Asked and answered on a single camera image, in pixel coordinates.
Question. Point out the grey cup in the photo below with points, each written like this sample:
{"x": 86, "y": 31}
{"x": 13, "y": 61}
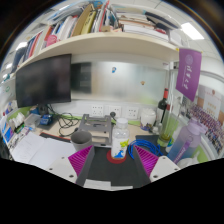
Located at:
{"x": 81, "y": 140}

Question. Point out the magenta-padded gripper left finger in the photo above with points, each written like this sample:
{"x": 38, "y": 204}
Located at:
{"x": 78, "y": 160}

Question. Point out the purple water bottle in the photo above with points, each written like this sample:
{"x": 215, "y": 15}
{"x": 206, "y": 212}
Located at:
{"x": 185, "y": 141}

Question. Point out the white wall socket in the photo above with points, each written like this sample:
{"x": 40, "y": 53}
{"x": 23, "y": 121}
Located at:
{"x": 97, "y": 110}
{"x": 115, "y": 111}
{"x": 132, "y": 112}

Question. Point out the clear plastic drink bottle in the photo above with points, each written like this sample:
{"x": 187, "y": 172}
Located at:
{"x": 120, "y": 140}

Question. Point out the white paper sheet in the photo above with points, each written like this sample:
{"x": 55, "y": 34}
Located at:
{"x": 98, "y": 184}

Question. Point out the grey metal laptop stand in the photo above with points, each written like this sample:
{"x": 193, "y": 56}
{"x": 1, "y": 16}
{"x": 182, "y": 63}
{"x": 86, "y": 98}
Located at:
{"x": 96, "y": 128}

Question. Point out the white jar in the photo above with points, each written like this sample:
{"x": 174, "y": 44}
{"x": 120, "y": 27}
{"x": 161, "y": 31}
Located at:
{"x": 148, "y": 119}

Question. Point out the colourful photo collage board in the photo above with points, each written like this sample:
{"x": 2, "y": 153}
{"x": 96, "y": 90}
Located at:
{"x": 208, "y": 128}

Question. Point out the purple hanging banner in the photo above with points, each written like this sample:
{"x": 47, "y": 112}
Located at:
{"x": 188, "y": 73}

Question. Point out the white paper stack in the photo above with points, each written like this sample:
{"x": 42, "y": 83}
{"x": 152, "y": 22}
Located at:
{"x": 40, "y": 150}

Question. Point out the blue electronic box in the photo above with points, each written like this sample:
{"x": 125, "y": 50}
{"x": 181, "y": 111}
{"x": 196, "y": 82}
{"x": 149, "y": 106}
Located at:
{"x": 46, "y": 120}

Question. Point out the green plant vase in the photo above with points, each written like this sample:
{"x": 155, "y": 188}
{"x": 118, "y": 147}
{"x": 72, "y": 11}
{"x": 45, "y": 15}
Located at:
{"x": 166, "y": 131}

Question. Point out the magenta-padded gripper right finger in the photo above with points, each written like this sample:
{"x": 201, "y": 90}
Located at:
{"x": 150, "y": 160}

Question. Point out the black desk mat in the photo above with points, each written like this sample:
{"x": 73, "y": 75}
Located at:
{"x": 113, "y": 171}

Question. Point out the black computer monitor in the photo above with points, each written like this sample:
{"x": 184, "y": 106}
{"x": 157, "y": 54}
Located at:
{"x": 43, "y": 80}

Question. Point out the dark wine bottle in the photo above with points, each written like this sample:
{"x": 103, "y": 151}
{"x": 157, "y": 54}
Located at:
{"x": 162, "y": 108}

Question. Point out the flat round red coaster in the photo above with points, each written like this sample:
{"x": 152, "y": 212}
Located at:
{"x": 111, "y": 159}

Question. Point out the translucent plastic box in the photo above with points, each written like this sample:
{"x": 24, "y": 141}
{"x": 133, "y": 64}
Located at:
{"x": 32, "y": 120}

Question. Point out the blue sticker on glass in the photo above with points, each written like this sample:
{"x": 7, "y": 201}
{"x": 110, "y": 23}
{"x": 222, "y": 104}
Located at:
{"x": 114, "y": 70}

